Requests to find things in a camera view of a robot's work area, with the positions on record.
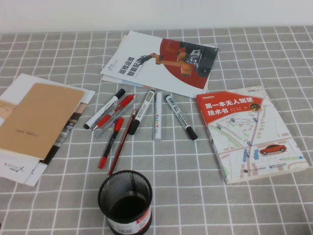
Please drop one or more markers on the white paint marker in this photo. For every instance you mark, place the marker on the white paint marker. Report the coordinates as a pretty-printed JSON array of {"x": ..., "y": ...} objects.
[{"x": 158, "y": 117}]

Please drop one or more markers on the white board marker black cap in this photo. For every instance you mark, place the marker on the white board marker black cap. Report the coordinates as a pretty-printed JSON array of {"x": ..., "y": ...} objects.
[{"x": 105, "y": 109}]

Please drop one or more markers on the pale leaflet under robot brochure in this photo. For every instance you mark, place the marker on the pale leaflet under robot brochure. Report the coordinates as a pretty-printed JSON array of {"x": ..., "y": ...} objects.
[{"x": 110, "y": 79}]

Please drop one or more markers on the red pencil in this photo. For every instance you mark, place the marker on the red pencil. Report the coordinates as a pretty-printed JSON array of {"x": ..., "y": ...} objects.
[{"x": 122, "y": 143}]

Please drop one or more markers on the black pen with red cap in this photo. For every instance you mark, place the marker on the black pen with red cap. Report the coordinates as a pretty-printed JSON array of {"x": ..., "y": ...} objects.
[{"x": 108, "y": 144}]

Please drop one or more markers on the clear grey pen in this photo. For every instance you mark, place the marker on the clear grey pen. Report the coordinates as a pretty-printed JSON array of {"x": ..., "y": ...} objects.
[{"x": 122, "y": 112}]

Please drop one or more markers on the red gel pen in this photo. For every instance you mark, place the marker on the red gel pen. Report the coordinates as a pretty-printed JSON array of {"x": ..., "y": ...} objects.
[{"x": 126, "y": 100}]

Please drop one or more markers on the white marker with brown end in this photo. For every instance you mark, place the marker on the white marker with brown end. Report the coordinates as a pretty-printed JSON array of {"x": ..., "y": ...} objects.
[{"x": 144, "y": 107}]

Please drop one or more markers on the white booklet with logo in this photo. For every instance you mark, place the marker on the white booklet with logo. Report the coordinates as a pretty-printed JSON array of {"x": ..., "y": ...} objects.
[{"x": 14, "y": 171}]

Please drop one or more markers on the grey checked tablecloth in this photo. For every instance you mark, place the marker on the grey checked tablecloth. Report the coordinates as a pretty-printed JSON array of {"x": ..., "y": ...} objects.
[{"x": 171, "y": 195}]

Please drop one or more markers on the tan kraft notebook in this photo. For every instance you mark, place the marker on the tan kraft notebook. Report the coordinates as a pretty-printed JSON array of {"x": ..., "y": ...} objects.
[{"x": 36, "y": 122}]

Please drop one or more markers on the autonomous driving book red white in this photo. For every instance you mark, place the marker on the autonomous driving book red white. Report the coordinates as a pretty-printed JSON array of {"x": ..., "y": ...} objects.
[{"x": 244, "y": 134}]

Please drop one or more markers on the white marker with grey print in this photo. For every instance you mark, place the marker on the white marker with grey print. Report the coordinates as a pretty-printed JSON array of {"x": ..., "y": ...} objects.
[{"x": 179, "y": 115}]

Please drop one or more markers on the white brochure with photos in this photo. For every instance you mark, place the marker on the white brochure with photos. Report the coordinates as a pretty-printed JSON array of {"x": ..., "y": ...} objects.
[{"x": 89, "y": 96}]

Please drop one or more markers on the black mesh pen holder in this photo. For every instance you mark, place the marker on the black mesh pen holder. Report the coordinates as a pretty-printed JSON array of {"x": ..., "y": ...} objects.
[{"x": 132, "y": 221}]

